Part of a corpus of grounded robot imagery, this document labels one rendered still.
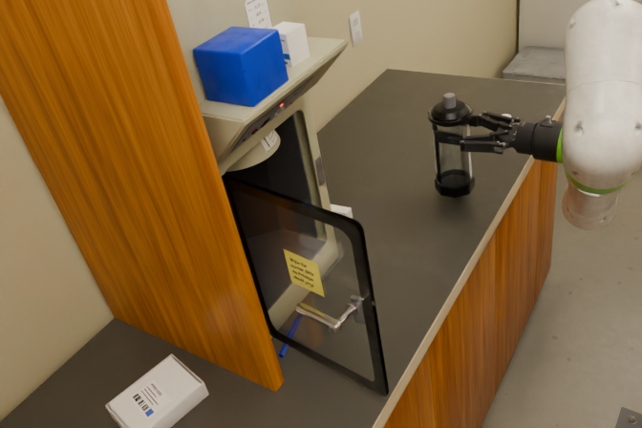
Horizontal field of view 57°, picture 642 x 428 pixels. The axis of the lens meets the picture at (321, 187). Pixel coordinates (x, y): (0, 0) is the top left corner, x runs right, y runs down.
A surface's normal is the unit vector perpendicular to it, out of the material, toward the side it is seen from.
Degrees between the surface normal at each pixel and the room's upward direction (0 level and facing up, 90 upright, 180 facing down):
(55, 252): 90
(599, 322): 0
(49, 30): 90
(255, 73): 90
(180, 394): 0
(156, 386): 0
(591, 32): 52
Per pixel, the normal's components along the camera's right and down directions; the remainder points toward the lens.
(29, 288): 0.83, 0.18
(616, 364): -0.16, -0.82
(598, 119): -0.56, -0.34
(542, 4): -0.53, 0.55
